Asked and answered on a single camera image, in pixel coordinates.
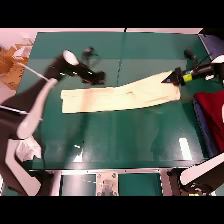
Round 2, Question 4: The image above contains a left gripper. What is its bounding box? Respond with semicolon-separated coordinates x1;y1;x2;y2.
81;68;107;86

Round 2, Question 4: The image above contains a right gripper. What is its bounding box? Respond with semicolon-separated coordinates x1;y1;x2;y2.
169;67;184;86

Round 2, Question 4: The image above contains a cream garment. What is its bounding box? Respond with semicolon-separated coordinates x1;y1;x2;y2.
60;70;182;115

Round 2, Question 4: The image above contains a red garment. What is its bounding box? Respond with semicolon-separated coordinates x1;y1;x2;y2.
193;89;224;154

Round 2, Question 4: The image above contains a white garment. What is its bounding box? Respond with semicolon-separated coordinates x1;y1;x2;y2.
14;135;43;162

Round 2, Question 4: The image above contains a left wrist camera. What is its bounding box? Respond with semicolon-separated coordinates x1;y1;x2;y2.
81;46;100;66

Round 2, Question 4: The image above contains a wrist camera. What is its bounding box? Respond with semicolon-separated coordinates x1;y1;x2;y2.
183;48;198;64
81;46;100;66

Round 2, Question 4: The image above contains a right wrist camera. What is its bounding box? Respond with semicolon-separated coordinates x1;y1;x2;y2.
183;48;198;64

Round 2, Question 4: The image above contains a silver frame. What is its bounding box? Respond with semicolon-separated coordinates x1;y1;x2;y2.
25;167;189;197

